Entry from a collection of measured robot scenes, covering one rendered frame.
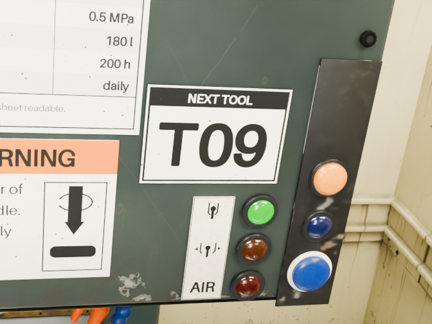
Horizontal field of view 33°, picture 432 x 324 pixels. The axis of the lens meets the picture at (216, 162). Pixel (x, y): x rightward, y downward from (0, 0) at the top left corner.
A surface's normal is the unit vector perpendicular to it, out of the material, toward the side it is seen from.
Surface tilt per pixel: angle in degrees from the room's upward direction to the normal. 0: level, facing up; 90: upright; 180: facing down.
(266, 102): 90
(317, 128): 90
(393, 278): 90
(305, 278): 91
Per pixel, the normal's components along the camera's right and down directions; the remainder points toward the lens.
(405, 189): -0.96, -0.01
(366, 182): 0.24, 0.43
